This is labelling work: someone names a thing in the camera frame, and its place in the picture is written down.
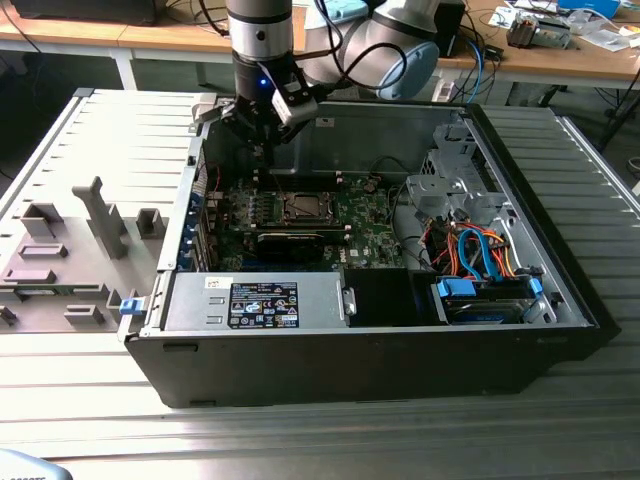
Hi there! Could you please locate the blue flat wire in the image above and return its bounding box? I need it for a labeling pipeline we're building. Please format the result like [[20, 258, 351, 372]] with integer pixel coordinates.
[[473, 230, 501, 281], [454, 228, 479, 280]]

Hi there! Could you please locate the grey rounded device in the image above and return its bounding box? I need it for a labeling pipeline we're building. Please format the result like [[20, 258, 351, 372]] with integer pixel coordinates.
[[0, 448, 75, 480]]

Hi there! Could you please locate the CPU socket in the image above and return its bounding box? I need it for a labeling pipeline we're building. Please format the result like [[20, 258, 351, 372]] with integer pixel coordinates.
[[279, 189, 340, 225]]

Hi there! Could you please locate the orange wire bundle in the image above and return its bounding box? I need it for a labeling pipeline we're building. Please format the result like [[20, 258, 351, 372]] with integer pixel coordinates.
[[425, 223, 517, 279]]

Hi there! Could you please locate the black camera cable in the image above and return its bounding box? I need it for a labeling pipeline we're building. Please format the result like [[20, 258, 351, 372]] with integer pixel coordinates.
[[312, 0, 409, 96]]

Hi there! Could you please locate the metal drive cage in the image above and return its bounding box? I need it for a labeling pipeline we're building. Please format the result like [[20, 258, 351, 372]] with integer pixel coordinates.
[[403, 122, 512, 222]]

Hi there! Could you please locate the black upright box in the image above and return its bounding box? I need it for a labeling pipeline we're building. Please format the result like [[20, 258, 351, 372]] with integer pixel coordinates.
[[434, 0, 467, 59]]

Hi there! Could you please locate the green motherboard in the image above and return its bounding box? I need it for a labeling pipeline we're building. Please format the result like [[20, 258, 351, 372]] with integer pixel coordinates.
[[203, 172, 432, 274]]

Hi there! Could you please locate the silver metal drive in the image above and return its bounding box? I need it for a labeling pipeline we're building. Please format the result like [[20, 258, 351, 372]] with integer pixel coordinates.
[[534, 18, 575, 51]]

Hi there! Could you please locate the black graphics card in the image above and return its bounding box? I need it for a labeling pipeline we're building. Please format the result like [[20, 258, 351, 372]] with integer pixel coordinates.
[[253, 228, 327, 262]]

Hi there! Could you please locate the hard disk in blue carrier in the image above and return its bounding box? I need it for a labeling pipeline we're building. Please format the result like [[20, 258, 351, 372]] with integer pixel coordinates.
[[429, 276, 545, 326]]

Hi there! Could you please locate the clear plastic bag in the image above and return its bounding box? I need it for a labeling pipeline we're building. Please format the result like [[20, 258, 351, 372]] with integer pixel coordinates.
[[585, 27, 637, 52]]

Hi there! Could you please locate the blue box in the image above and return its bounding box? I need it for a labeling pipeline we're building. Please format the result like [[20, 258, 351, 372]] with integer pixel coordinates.
[[557, 0, 622, 19]]

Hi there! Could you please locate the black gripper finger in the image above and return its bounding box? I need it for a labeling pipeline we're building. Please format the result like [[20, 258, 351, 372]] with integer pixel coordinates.
[[219, 97, 275, 166], [269, 117, 317, 147]]

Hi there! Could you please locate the blue cable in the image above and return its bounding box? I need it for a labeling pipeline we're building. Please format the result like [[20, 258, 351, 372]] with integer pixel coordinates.
[[467, 39, 490, 104]]

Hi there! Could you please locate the black flat device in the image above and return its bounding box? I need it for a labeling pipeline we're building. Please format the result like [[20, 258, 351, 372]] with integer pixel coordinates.
[[9, 0, 162, 27]]

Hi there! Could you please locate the copper heatsink cooler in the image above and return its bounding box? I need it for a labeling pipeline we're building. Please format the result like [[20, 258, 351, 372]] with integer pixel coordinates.
[[506, 12, 540, 50]]

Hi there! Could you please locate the black PC case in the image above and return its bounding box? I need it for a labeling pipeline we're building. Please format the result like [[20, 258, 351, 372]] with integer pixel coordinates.
[[117, 94, 622, 409]]

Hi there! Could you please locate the wooden desk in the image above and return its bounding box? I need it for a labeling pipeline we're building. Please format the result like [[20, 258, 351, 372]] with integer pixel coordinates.
[[432, 0, 640, 109], [0, 0, 236, 91]]

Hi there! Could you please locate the white camera black bracket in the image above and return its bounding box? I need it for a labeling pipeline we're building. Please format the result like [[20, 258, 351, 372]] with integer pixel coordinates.
[[270, 79, 320, 126]]

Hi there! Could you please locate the black thin wire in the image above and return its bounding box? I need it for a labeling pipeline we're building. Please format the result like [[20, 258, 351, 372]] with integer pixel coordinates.
[[368, 156, 415, 184]]

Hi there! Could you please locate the grey parts rack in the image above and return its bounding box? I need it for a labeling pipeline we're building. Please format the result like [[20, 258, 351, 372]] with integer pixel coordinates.
[[0, 175, 175, 335]]

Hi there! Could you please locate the white power adapter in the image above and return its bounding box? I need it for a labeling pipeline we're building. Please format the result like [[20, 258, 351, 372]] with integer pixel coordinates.
[[432, 77, 457, 104]]

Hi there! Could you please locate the silver CPU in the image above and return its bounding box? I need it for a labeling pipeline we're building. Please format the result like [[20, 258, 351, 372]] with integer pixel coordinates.
[[291, 194, 327, 217]]

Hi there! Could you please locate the grey power supply unit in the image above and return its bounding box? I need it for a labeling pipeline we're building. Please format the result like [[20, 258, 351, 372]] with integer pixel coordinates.
[[160, 272, 347, 331]]

